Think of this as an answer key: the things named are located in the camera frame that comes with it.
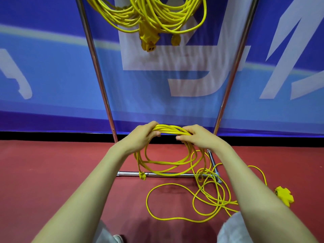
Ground person's right hand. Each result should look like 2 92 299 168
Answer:
175 124 231 155

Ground person's left hand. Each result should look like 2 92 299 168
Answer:
113 121 161 157

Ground yellow extension cord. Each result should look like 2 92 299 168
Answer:
85 0 207 52
134 124 294 223

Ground person's right forearm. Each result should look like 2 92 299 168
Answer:
215 145 318 243

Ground person's left forearm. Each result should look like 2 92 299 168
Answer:
32 144 134 243

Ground white trousers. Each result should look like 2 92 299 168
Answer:
92 211 247 243

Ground blue printed banner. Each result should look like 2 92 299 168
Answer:
0 0 324 138

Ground chrome metal rack frame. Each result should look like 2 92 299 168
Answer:
75 0 260 184

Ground coiled yellow extension cord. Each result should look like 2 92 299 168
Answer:
85 0 207 52

